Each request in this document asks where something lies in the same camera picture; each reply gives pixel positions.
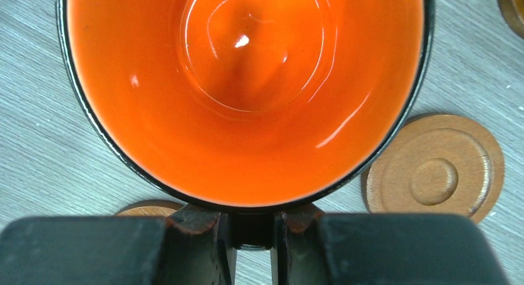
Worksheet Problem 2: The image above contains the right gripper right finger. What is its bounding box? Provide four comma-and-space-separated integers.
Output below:
271, 204, 509, 284

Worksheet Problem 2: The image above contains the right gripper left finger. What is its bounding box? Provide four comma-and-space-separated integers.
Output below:
1, 205, 236, 284

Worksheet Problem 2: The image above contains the brown wooden coaster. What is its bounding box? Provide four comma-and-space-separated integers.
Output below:
115, 200, 184, 217
361, 114, 505, 223
497, 0, 523, 38

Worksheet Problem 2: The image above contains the orange ceramic mug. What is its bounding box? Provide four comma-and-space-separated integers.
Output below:
56, 0, 434, 250

